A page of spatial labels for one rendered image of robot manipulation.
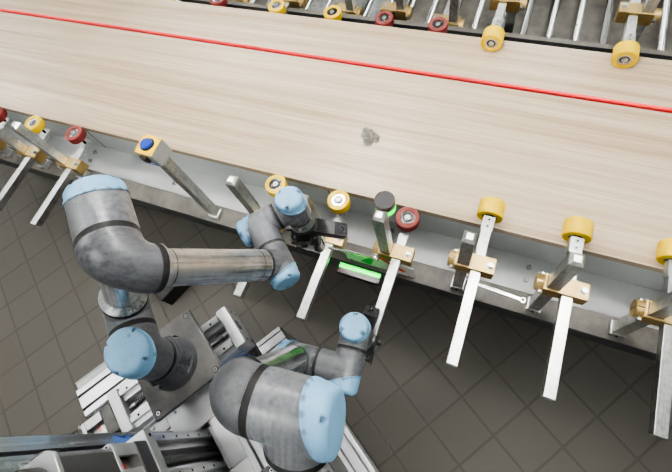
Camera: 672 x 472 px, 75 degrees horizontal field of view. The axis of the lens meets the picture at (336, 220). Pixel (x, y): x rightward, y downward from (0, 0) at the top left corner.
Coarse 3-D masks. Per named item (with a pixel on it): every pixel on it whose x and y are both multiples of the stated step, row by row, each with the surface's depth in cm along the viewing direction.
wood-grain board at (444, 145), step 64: (0, 0) 245; (64, 0) 234; (128, 0) 223; (0, 64) 221; (64, 64) 212; (128, 64) 203; (192, 64) 195; (256, 64) 188; (320, 64) 182; (384, 64) 175; (448, 64) 170; (512, 64) 164; (576, 64) 159; (640, 64) 154; (128, 128) 186; (192, 128) 180; (256, 128) 174; (320, 128) 168; (384, 128) 163; (448, 128) 158; (512, 128) 153; (576, 128) 149; (640, 128) 144; (448, 192) 147; (512, 192) 143; (576, 192) 139; (640, 192) 136; (640, 256) 128
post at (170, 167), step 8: (168, 160) 146; (168, 168) 147; (176, 168) 151; (176, 176) 152; (184, 176) 156; (184, 184) 157; (192, 184) 161; (192, 192) 162; (200, 192) 167; (200, 200) 168; (208, 200) 173; (208, 208) 174; (216, 208) 180; (216, 216) 181
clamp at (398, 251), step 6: (378, 246) 147; (396, 246) 146; (402, 246) 146; (372, 252) 149; (378, 252) 146; (396, 252) 145; (402, 252) 145; (414, 252) 146; (384, 258) 149; (390, 258) 147; (396, 258) 144; (402, 258) 144; (408, 258) 143; (402, 264) 148; (408, 264) 146
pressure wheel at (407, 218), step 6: (402, 210) 147; (408, 210) 147; (414, 210) 146; (396, 216) 146; (402, 216) 146; (408, 216) 145; (414, 216) 146; (396, 222) 146; (402, 222) 145; (408, 222) 145; (414, 222) 144; (402, 228) 145; (408, 228) 144; (414, 228) 146
